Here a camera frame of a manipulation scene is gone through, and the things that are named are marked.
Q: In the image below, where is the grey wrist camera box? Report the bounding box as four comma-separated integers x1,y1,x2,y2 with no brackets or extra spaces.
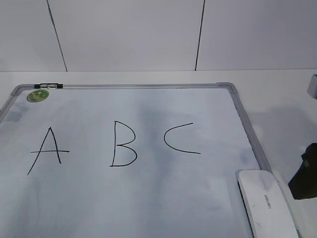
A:
307,74,317,99

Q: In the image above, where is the white board with grey frame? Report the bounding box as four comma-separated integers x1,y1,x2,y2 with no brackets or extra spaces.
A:
0,83,270,238

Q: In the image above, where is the white board eraser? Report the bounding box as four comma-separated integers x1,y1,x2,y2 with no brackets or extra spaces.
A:
238,170,298,238

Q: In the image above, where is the black silver hanging clip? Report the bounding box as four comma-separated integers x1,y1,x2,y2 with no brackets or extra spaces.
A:
34,83,63,89

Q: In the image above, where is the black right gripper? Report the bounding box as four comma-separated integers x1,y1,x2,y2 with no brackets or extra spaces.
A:
288,143,317,200

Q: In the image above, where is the round green sticker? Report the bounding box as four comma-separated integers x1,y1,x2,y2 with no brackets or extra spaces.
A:
27,89,50,103

